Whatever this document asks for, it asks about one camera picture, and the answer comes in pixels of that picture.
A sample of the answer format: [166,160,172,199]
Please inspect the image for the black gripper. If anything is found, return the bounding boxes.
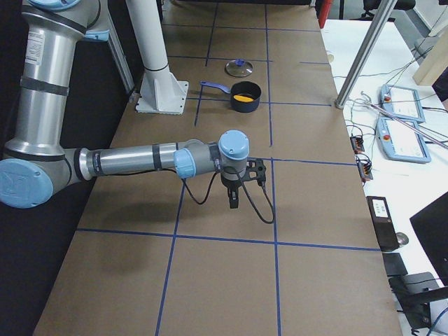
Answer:
[220,171,242,209]

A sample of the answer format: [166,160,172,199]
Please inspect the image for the yellow toy corn cob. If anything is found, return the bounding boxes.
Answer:
[232,94,255,103]

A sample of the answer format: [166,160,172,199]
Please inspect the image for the glass pot lid blue knob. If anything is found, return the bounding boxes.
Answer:
[225,59,253,78]

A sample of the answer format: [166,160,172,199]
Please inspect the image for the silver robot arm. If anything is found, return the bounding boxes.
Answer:
[1,1,249,209]

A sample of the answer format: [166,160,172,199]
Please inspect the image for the dark blue saucepan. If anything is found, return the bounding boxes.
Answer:
[199,80,262,113]

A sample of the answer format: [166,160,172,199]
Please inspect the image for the upper orange connector board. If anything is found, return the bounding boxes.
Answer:
[350,135,365,153]

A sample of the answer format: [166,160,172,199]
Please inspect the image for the orange connector board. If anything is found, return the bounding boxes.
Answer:
[350,135,365,153]
[356,159,373,183]

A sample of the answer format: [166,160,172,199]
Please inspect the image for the lower orange connector board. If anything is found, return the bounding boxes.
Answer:
[356,159,373,183]

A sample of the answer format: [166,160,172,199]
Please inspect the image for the black box white label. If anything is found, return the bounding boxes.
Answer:
[366,196,399,252]

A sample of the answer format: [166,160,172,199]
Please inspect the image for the thin metal rod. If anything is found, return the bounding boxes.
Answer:
[363,100,448,149]

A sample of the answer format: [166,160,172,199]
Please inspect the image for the lower blue teach pendant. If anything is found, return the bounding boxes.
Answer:
[376,117,431,164]

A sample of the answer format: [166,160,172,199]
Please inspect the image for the blue teach pendant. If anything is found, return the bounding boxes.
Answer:
[376,117,431,164]
[379,84,426,123]

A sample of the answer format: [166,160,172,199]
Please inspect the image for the upper blue teach pendant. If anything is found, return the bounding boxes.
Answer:
[379,84,426,123]

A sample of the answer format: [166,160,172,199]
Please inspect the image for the black monitor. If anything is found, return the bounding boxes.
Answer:
[410,198,447,285]

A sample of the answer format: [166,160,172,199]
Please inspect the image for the black desk clamp stand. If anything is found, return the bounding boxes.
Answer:
[382,253,447,335]

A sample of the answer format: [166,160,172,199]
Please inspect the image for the light wooden board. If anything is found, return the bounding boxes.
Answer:
[413,20,447,86]

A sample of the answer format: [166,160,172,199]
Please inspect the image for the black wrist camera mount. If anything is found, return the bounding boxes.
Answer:
[243,158,266,188]

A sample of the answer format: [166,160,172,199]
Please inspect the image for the white camera stand pillar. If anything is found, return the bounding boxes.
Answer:
[126,0,189,115]

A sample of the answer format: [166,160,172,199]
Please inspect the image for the silver aluminium frame post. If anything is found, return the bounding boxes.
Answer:
[335,0,398,109]

